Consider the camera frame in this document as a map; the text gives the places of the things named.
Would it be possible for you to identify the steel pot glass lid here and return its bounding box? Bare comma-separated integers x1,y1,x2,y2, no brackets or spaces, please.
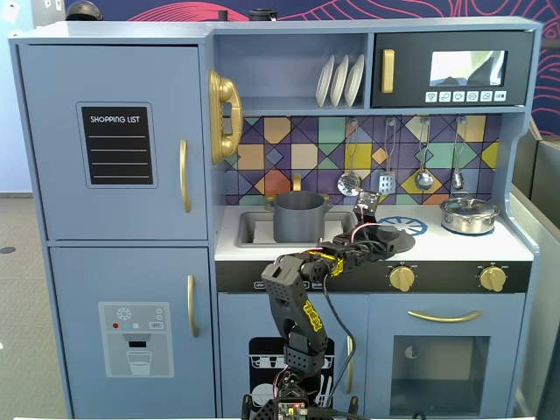
440,196,499,215

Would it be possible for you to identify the black shopping list chalkboard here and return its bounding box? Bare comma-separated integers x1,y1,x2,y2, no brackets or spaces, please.
76,101,158,189

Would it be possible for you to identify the metal slotted spatula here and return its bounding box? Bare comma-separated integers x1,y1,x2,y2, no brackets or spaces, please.
378,117,400,196

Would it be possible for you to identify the gold stove knob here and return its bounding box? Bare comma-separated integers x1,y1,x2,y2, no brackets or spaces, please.
479,264,508,293
388,264,417,293

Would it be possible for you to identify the stainless steel pot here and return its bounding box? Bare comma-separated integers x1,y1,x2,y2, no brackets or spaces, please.
439,204,501,235

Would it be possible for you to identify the gold faucet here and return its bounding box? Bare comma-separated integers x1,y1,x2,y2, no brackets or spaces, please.
263,173,333,211

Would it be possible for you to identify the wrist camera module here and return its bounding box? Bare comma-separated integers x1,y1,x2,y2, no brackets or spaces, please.
353,189,381,222

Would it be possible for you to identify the gold dishwasher handle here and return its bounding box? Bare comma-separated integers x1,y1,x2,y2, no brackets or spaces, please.
345,334,354,395

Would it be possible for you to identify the metal skimmer spoon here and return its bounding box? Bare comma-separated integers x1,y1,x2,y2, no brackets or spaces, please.
337,117,364,198

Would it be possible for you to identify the gray round lid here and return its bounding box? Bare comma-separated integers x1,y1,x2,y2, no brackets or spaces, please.
367,227,417,256

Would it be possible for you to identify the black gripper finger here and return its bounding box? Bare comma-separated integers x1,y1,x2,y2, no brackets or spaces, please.
374,227,403,244
367,242,400,259

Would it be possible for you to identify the black microwave door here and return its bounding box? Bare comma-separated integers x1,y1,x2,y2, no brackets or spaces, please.
370,31,536,109

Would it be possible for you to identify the black helmet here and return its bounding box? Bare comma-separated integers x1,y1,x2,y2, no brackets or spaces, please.
64,0,105,22

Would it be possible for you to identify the gray sink basin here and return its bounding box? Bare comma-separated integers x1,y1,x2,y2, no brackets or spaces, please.
235,210,362,249

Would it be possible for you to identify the gold toy telephone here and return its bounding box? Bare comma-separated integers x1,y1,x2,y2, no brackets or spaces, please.
207,68,244,165

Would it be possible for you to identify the large blue fridge door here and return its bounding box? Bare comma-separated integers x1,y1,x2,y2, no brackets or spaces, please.
17,45,209,241

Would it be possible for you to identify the blue toy kitchen cabinet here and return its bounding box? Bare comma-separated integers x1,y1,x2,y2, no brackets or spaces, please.
8,16,543,419

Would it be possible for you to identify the black control panel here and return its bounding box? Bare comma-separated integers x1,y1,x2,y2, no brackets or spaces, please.
215,261,534,294

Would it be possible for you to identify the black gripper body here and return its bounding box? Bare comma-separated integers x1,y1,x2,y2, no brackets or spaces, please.
336,234,378,264

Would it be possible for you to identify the small metal spoon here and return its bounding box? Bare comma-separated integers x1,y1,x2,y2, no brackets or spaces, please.
450,115,467,192

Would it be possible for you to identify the blue door with dispenser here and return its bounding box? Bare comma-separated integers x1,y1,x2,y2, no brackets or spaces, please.
48,247,216,419

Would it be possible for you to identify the blue oven door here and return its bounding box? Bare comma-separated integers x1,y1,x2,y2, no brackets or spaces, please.
367,293,526,417

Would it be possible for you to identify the gold oven handle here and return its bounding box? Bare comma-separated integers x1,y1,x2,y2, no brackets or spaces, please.
407,309,483,324

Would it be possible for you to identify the gray cooking pot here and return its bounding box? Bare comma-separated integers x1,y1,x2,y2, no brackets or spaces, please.
266,191,333,243

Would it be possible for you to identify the white plate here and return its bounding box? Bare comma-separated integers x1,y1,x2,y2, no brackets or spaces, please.
315,54,336,109
329,54,350,109
344,53,366,108

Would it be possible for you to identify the gold fridge door handle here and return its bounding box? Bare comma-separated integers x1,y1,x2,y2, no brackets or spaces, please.
186,274,200,339
178,139,193,214

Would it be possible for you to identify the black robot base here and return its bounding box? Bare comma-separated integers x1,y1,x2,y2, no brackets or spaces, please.
241,371,361,420

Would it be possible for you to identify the metal ladle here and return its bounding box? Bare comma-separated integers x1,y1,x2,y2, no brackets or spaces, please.
414,116,435,192

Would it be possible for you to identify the black camera cable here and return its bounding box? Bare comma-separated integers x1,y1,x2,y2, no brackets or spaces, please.
321,279,357,397

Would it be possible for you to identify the gold microwave handle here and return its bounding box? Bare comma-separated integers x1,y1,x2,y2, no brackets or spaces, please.
381,48,396,95

